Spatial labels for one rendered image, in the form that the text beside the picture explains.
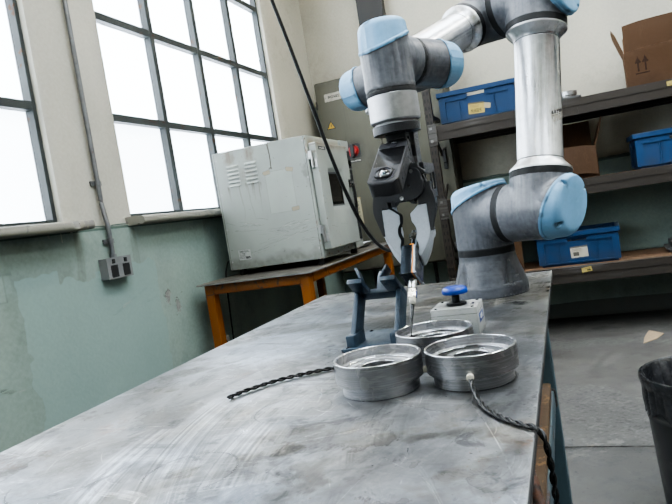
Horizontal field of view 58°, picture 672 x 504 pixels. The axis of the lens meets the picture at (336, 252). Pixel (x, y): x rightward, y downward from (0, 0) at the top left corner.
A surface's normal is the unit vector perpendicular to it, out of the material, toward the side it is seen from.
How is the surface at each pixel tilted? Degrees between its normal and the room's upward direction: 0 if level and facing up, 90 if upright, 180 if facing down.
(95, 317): 90
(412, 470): 0
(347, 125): 90
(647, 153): 90
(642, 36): 92
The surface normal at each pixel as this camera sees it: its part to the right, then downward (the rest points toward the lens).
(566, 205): 0.66, 0.07
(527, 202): -0.74, -0.05
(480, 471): -0.16, -0.99
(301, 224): -0.37, 0.12
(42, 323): 0.93, -0.13
